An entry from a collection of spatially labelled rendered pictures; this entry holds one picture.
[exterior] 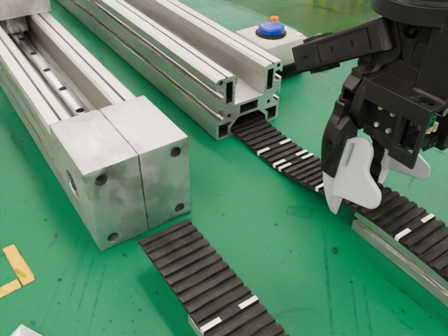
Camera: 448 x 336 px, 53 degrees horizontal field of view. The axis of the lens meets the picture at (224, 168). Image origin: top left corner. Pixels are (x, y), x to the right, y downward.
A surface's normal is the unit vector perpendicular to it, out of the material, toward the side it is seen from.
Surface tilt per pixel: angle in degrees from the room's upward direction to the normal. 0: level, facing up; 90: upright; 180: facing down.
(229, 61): 90
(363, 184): 79
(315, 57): 88
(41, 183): 0
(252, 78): 90
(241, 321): 0
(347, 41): 88
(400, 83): 0
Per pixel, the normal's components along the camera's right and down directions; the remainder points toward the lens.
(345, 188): -0.81, 0.20
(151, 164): 0.56, 0.52
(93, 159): 0.01, -0.78
